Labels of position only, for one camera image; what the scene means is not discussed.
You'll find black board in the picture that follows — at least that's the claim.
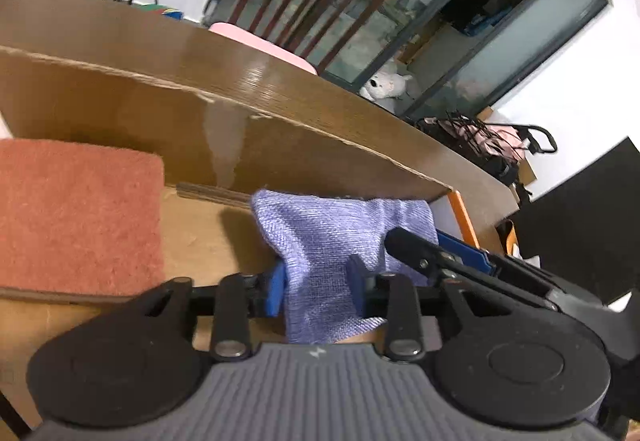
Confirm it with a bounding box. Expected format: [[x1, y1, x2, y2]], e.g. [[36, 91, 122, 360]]
[[505, 136, 640, 307]]

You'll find multicoloured object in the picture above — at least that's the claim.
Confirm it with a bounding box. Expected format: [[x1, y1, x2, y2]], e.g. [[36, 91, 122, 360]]
[[144, 4, 184, 20]]

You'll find white plush toy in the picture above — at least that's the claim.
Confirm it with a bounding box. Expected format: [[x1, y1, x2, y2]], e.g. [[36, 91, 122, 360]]
[[360, 66, 416, 101]]

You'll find red cardboard box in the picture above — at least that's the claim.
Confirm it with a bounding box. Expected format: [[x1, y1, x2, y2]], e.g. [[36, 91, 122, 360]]
[[0, 45, 478, 427]]

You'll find glass sliding door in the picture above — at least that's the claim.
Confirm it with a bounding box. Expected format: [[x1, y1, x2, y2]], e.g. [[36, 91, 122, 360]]
[[202, 0, 613, 122]]

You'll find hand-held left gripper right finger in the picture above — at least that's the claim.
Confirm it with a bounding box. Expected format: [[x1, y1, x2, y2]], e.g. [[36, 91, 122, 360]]
[[346, 253, 501, 363]]

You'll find terracotta towel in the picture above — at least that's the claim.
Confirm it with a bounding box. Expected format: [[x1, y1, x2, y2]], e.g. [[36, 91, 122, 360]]
[[0, 138, 166, 297]]

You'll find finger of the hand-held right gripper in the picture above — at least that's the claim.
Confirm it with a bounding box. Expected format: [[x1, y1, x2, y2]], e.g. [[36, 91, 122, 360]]
[[384, 227, 506, 289], [436, 230, 507, 273]]

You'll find black bag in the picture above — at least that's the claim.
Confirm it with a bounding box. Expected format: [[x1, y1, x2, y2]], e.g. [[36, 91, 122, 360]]
[[417, 111, 558, 183]]

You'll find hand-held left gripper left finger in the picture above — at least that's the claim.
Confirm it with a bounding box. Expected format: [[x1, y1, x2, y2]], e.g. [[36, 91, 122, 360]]
[[125, 259, 290, 362]]

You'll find pink seat cushion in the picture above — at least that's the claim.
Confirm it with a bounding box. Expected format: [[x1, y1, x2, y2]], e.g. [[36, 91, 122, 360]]
[[207, 21, 319, 76]]

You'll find purple knitted cloth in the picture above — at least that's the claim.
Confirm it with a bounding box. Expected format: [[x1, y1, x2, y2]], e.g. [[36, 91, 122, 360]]
[[250, 188, 437, 346]]

